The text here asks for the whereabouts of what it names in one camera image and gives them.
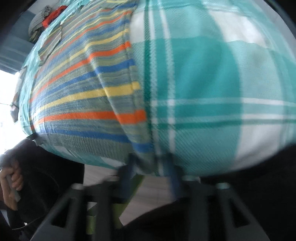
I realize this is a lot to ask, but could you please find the red garment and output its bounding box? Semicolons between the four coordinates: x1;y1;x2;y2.
42;5;67;28

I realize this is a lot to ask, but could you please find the blue curtain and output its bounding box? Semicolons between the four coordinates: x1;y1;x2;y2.
1;11;35;74

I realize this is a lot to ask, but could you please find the teal plaid bedspread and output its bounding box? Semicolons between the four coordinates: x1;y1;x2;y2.
15;1;295;176

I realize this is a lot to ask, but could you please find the striped knit sweater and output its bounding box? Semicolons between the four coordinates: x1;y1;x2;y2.
29;1;154;173

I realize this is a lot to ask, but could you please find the person's left hand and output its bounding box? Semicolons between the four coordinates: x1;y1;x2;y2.
1;160;23;211

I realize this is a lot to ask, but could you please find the grey checked clothes pile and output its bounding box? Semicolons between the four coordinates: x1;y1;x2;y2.
28;5;52;43

